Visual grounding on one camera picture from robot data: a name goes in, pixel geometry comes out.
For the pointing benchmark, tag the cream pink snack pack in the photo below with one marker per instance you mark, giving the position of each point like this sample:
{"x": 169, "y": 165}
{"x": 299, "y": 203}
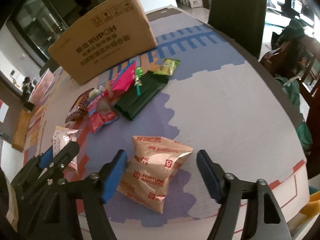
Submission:
{"x": 61, "y": 137}

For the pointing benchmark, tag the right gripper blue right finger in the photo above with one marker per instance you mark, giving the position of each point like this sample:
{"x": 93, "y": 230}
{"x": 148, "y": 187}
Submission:
{"x": 212, "y": 174}

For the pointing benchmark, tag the brown striped Costa snack pack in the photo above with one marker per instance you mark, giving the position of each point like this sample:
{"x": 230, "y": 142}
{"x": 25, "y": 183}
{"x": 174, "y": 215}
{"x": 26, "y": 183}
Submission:
{"x": 78, "y": 109}

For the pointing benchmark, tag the Fortune Biscuits beige bag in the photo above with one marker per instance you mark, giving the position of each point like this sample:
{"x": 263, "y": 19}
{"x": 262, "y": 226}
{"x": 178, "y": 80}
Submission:
{"x": 148, "y": 174}

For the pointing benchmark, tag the black chair near basket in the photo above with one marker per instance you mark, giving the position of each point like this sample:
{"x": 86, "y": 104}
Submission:
{"x": 51, "y": 64}

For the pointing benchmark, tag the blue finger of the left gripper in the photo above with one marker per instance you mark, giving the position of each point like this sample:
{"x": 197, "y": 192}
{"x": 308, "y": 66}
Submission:
{"x": 66, "y": 155}
{"x": 45, "y": 160}

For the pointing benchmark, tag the red pink snack pack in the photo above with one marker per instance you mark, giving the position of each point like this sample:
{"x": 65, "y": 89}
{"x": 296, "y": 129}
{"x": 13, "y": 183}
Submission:
{"x": 123, "y": 81}

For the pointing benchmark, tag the woven straw mat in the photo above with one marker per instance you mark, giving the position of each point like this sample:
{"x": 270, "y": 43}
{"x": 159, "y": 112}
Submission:
{"x": 19, "y": 138}

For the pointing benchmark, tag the red hawthorn snack pack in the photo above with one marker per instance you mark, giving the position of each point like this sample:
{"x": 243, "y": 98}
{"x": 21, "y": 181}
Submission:
{"x": 100, "y": 112}

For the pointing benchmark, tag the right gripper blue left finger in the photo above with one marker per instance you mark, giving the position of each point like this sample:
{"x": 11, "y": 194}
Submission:
{"x": 115, "y": 171}

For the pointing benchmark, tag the green lollipop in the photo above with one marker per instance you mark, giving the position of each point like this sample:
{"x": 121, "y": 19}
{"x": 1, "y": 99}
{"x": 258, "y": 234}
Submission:
{"x": 138, "y": 83}

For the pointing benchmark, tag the colourful patterned tablecloth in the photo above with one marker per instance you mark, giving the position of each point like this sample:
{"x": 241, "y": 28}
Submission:
{"x": 219, "y": 99}

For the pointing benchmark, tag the pale green candy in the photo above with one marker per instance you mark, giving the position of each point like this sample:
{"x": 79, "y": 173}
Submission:
{"x": 95, "y": 92}

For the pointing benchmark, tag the yellow green candy pack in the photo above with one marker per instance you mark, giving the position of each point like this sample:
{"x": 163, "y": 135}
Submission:
{"x": 168, "y": 67}

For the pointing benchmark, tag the dark green snack pack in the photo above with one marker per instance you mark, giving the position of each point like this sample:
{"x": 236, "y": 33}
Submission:
{"x": 130, "y": 104}

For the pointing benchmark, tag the black chair right side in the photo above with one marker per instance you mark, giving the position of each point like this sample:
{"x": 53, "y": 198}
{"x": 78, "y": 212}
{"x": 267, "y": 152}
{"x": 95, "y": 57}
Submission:
{"x": 241, "y": 20}

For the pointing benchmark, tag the brown cardboard box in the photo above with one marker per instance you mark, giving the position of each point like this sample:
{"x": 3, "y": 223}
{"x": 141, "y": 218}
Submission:
{"x": 112, "y": 32}

